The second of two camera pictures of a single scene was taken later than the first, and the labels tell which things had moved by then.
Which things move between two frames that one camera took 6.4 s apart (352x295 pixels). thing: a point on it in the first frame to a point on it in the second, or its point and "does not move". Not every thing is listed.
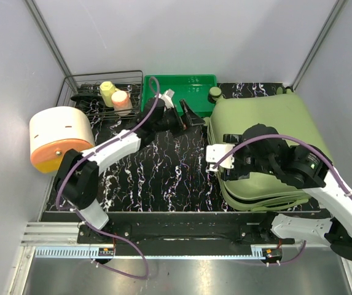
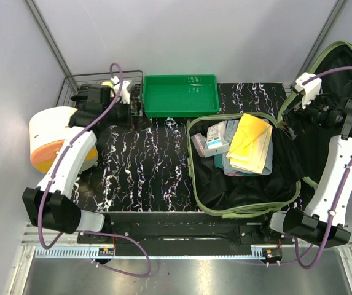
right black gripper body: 244,163 to 310,114
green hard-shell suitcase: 286,113 to 298,158
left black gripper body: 171,123 to 123,116
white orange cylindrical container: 54,131 does not move
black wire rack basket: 82,90 does not move
